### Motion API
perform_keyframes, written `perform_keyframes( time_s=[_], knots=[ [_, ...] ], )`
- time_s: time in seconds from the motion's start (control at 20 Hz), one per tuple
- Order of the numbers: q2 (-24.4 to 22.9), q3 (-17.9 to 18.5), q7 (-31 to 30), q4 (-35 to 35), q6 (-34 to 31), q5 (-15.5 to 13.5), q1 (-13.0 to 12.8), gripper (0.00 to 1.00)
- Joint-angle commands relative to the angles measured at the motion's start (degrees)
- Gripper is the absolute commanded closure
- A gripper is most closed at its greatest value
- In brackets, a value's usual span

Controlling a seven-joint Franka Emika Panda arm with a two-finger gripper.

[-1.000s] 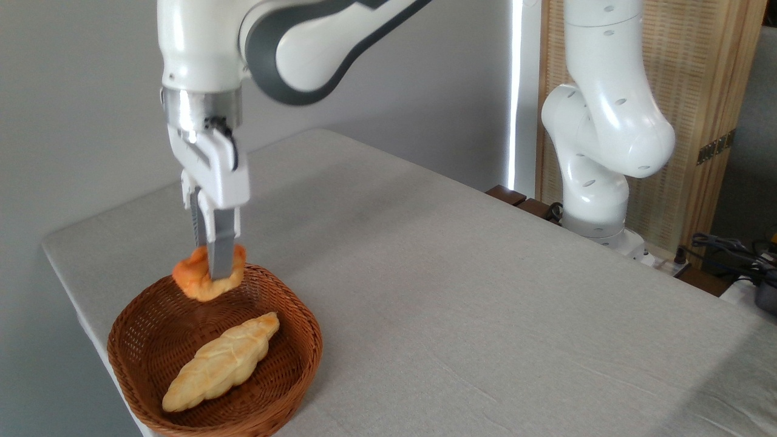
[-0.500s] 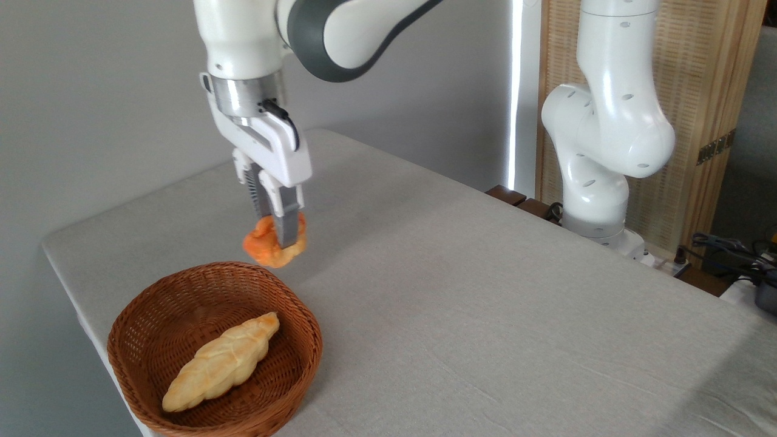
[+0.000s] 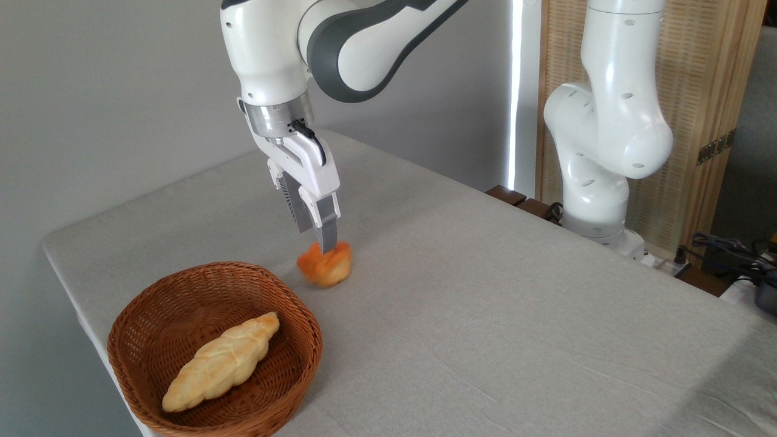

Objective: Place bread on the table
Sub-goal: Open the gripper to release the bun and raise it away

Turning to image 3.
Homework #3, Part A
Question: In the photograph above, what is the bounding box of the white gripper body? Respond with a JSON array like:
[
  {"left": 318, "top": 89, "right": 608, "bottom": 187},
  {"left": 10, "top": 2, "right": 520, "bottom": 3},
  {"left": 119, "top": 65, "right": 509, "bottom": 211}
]
[{"left": 251, "top": 129, "right": 341, "bottom": 211}]

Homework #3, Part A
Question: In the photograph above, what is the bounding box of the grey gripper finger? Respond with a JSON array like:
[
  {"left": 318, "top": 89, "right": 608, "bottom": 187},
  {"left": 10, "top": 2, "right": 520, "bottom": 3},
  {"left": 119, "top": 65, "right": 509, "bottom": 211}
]
[
  {"left": 297, "top": 187, "right": 342, "bottom": 255},
  {"left": 268, "top": 158, "right": 314, "bottom": 234}
]

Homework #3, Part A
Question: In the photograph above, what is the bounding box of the orange bread roll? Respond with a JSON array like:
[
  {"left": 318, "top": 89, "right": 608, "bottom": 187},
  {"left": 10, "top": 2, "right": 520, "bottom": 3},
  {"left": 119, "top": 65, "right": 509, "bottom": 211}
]
[{"left": 296, "top": 241, "right": 353, "bottom": 288}]

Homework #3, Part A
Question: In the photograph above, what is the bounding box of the long pale braided bread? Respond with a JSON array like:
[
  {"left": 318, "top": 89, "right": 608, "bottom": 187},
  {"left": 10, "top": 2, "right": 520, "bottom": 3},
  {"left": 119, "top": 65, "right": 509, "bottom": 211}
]
[{"left": 162, "top": 312, "right": 280, "bottom": 413}]

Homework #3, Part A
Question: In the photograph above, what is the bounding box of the dark brown wooden block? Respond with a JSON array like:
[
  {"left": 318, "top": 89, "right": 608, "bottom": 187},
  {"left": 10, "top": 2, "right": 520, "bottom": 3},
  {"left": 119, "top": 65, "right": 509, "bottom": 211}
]
[
  {"left": 486, "top": 185, "right": 528, "bottom": 207},
  {"left": 516, "top": 198, "right": 563, "bottom": 226}
]

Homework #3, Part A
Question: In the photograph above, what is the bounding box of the grey tablecloth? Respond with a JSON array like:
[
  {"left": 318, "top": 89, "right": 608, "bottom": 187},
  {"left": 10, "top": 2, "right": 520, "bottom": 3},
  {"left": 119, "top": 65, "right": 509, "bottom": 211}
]
[{"left": 41, "top": 129, "right": 777, "bottom": 437}]

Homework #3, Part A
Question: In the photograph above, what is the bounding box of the brown wicker basket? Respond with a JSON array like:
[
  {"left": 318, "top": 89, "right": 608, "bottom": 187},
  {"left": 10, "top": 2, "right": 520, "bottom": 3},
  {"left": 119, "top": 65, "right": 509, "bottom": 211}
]
[{"left": 107, "top": 262, "right": 324, "bottom": 437}]

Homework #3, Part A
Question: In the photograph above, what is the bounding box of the white power strip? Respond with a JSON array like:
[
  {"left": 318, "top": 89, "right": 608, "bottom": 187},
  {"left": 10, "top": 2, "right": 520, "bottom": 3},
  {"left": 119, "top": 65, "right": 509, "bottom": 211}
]
[{"left": 642, "top": 252, "right": 693, "bottom": 277}]

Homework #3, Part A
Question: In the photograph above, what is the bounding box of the metal screen hinge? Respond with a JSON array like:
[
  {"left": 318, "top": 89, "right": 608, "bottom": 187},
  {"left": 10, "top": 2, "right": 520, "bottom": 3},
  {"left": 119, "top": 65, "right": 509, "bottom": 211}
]
[{"left": 697, "top": 129, "right": 736, "bottom": 166}]

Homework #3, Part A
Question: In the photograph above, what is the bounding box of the dark grey box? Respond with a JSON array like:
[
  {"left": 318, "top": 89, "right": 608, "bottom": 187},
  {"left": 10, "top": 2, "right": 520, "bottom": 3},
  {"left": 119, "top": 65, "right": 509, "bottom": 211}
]
[{"left": 755, "top": 282, "right": 777, "bottom": 315}]

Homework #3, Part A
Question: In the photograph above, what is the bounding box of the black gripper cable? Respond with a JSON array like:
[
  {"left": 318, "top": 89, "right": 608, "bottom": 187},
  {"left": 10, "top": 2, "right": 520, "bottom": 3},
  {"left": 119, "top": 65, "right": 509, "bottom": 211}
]
[{"left": 290, "top": 119, "right": 328, "bottom": 166}]

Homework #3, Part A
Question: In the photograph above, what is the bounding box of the black cable bundle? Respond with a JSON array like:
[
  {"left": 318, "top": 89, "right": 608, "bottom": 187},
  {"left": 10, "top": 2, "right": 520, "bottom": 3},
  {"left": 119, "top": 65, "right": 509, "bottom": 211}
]
[{"left": 675, "top": 232, "right": 777, "bottom": 287}]

